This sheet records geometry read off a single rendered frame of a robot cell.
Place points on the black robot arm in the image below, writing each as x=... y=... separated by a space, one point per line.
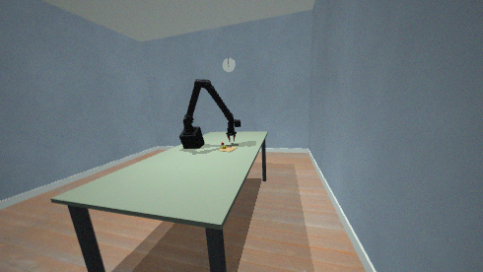
x=188 y=128

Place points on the tan mat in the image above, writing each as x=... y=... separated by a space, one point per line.
x=228 y=149

